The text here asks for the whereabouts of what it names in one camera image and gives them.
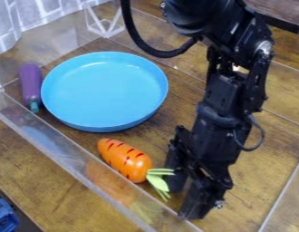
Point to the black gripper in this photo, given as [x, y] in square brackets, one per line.
[200, 155]

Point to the orange toy carrot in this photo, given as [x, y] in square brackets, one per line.
[133, 164]

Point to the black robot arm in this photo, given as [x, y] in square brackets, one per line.
[239, 54]

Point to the blue round plate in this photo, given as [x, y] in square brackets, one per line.
[104, 92]

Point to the blue object at corner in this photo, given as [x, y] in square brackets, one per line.
[9, 220]

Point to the purple toy eggplant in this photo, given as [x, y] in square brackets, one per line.
[30, 81]

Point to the dark wooden furniture edge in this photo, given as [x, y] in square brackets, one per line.
[284, 25]

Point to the white patterned curtain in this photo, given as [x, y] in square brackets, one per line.
[21, 15]

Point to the clear acrylic enclosure wall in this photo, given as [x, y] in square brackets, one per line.
[70, 193]

